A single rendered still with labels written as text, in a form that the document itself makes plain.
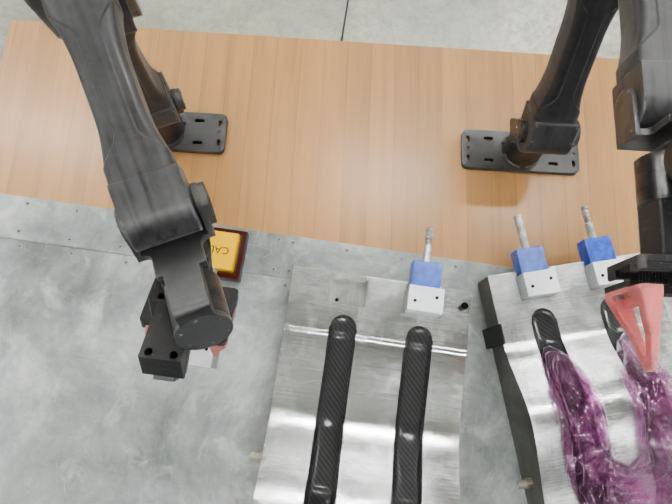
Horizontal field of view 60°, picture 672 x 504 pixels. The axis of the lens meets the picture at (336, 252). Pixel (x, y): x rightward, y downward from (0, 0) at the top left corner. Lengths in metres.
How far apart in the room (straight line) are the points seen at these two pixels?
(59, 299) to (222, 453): 0.35
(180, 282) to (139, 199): 0.08
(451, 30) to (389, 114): 1.14
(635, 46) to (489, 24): 1.55
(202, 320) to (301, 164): 0.49
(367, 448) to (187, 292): 0.37
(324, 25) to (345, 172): 1.17
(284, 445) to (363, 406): 0.12
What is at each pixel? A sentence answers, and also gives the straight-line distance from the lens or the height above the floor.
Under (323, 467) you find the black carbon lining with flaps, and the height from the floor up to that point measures 0.91.
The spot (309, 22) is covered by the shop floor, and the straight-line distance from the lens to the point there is 2.13.
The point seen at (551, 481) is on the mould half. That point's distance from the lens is 0.90.
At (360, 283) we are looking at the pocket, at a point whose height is 0.86.
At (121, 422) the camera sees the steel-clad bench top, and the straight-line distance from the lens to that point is 0.96.
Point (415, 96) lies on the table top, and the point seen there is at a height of 0.80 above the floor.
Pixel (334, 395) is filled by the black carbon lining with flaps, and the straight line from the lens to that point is 0.84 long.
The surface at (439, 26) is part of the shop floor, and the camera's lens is 2.16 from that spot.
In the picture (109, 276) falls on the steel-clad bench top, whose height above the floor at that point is 0.80.
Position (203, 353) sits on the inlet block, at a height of 0.96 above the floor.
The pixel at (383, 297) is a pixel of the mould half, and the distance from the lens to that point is 0.85.
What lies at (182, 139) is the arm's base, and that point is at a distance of 1.03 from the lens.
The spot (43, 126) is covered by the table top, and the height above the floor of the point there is 0.80.
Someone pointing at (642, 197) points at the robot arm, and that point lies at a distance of 0.63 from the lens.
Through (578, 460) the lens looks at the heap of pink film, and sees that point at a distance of 0.88.
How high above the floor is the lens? 1.72
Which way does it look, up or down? 75 degrees down
